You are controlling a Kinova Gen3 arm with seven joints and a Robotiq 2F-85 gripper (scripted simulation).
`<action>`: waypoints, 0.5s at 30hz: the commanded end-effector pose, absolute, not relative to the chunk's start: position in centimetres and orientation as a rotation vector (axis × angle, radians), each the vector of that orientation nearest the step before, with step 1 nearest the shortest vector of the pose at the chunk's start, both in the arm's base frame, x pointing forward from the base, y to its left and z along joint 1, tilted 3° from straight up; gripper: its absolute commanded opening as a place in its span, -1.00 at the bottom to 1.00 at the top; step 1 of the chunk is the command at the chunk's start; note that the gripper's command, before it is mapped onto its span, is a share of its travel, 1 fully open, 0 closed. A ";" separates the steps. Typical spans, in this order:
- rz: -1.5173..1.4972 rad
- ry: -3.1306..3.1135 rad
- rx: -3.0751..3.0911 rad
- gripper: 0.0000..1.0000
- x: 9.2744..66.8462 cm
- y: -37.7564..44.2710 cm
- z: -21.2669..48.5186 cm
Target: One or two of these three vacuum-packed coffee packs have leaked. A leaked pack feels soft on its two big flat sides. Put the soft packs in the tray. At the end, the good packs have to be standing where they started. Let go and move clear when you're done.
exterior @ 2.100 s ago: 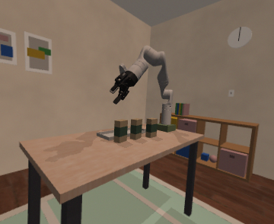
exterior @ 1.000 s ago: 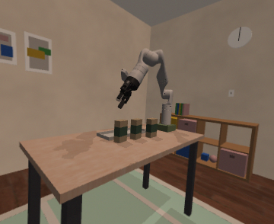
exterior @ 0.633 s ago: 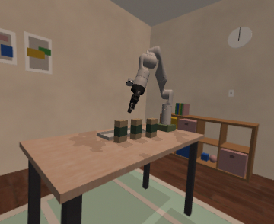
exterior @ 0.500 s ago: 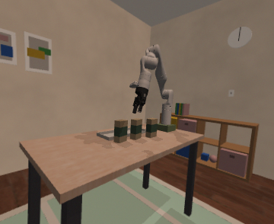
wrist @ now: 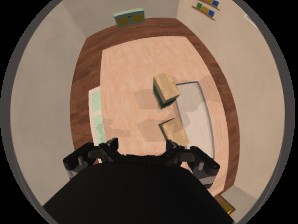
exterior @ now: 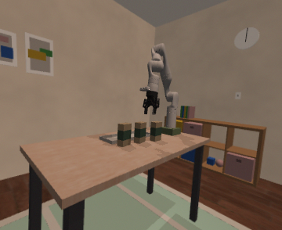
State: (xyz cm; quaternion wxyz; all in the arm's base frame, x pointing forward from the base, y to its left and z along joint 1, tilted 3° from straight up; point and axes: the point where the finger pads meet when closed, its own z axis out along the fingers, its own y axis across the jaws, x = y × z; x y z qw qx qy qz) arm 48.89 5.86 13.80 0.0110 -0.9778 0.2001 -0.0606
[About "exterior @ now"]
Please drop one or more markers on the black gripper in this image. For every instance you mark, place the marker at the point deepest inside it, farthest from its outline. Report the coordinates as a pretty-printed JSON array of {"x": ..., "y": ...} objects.
[{"x": 152, "y": 100}]

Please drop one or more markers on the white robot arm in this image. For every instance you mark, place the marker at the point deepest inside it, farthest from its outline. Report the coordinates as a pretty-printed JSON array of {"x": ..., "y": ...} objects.
[{"x": 156, "y": 65}]

